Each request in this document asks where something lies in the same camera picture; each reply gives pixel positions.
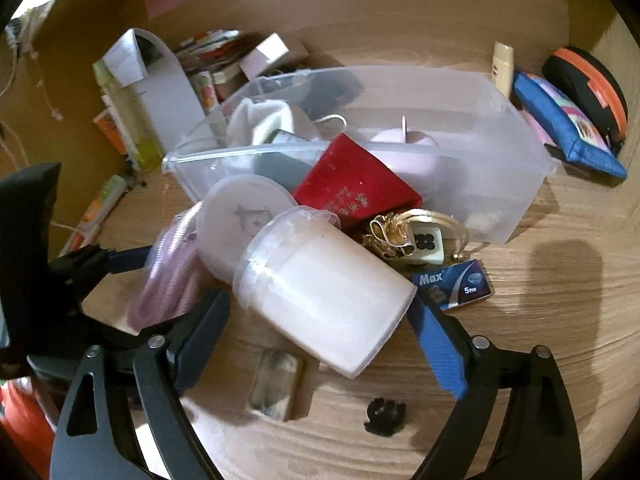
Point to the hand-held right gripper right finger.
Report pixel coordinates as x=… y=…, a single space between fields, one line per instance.
x=440 y=350

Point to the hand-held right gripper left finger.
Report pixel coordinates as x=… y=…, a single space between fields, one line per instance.
x=202 y=340

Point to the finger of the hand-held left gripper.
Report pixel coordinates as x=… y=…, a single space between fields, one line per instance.
x=115 y=327
x=127 y=259

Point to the mahjong tile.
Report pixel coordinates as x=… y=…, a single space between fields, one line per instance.
x=426 y=245

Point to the white plastic jar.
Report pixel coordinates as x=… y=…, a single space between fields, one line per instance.
x=325 y=300

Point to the clear plastic bin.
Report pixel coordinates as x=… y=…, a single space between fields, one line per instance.
x=475 y=180

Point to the red pouch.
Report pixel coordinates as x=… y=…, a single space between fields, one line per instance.
x=345 y=180

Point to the wooden desktop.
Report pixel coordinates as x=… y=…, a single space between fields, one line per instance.
x=550 y=335

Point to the green orange packet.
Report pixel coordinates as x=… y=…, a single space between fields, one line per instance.
x=100 y=205

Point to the small blue box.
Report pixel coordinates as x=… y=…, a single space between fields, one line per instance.
x=460 y=285

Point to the small black clip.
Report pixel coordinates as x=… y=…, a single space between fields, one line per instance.
x=384 y=415

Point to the yellow green book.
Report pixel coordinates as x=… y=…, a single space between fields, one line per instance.
x=150 y=152

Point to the round white lidded container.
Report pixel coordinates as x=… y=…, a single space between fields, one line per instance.
x=240 y=220

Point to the orange book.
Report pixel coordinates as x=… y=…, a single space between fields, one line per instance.
x=112 y=132

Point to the curved white paper sheet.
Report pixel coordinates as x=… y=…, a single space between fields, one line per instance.
x=165 y=100

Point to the pale teal oblong object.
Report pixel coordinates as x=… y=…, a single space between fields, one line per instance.
x=285 y=170

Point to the fruit print box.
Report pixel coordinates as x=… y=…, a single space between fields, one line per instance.
x=204 y=91

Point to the white cloth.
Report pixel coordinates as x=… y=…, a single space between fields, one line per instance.
x=250 y=120

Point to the pale pink round object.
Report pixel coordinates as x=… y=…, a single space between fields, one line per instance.
x=400 y=137

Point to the stack of booklets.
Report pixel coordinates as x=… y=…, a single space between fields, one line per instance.
x=210 y=50

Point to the pink pouch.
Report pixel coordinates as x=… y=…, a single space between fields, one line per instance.
x=535 y=132

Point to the pale pink box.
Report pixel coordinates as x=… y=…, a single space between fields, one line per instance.
x=265 y=52

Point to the blue zip pouch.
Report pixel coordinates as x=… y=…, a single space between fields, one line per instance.
x=550 y=110

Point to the cream tube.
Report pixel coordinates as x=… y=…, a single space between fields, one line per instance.
x=502 y=67

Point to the black case with orange band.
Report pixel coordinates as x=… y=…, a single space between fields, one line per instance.
x=575 y=75

